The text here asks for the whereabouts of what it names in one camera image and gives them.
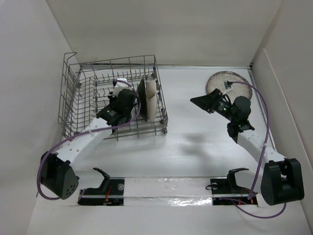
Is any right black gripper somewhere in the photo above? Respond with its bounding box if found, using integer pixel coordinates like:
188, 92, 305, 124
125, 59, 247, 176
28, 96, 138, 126
190, 89, 236, 122

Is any cream plate with metallic rim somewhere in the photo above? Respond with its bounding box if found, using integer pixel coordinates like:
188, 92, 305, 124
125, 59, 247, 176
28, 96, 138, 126
137, 78, 148, 122

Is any speckled beige round plate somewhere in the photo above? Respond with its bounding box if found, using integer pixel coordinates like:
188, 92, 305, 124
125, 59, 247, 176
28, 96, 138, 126
206, 71, 252, 101

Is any cream three-section divided plate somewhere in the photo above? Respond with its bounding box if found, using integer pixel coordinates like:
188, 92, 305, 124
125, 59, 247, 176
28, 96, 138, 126
146, 80, 157, 122

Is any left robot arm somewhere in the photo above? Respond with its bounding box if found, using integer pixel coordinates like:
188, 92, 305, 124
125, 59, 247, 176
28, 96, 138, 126
36, 88, 140, 200

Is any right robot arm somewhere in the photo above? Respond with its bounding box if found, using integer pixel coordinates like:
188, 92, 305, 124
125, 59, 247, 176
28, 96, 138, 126
190, 89, 305, 206

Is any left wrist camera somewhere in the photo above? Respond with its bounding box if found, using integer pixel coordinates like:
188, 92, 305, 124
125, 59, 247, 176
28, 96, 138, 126
112, 78, 129, 97

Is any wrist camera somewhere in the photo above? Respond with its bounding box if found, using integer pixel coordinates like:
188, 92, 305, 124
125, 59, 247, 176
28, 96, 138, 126
223, 81, 233, 95
112, 78, 129, 97

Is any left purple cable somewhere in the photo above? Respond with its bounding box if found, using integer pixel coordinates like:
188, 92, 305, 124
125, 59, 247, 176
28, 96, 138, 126
36, 78, 142, 201

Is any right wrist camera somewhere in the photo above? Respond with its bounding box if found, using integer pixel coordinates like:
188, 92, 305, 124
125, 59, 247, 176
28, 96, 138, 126
223, 81, 233, 95

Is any grey wire dish rack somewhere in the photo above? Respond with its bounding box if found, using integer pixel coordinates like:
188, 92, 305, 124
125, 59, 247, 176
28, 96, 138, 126
58, 52, 168, 141

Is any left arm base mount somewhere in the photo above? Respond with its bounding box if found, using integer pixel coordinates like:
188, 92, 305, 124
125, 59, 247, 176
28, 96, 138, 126
77, 167, 125, 206

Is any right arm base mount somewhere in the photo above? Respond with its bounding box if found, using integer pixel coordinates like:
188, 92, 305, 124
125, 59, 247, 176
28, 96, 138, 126
205, 168, 258, 206

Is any metal rail bar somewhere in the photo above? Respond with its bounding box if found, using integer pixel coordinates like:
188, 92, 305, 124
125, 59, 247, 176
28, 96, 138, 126
82, 191, 248, 199

